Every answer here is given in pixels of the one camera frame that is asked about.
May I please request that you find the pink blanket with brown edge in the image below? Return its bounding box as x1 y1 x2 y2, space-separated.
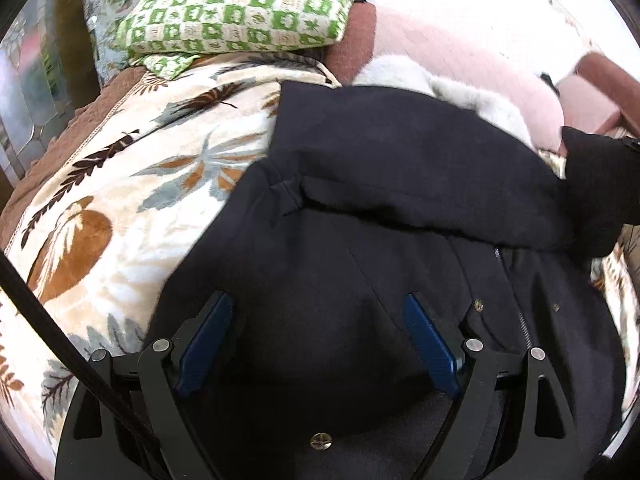
325 2 640 153

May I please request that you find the floral pillow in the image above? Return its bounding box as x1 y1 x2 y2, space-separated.
82 0 151 86

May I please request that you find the brown quilted bedspread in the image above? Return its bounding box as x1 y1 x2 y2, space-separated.
0 67 146 256

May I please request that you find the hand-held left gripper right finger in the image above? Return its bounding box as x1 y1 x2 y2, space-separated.
403 293 584 480

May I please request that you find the dark coat with fur collar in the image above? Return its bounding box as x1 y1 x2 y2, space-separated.
145 55 640 480

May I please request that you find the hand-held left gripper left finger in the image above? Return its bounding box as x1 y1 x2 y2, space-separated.
55 291 236 480

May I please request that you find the black cable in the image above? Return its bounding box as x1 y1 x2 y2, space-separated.
0 254 168 480

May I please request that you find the leaf print blanket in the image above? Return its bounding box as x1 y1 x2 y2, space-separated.
0 57 640 471

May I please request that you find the green patterned pillow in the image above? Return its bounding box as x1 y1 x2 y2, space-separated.
116 0 366 81

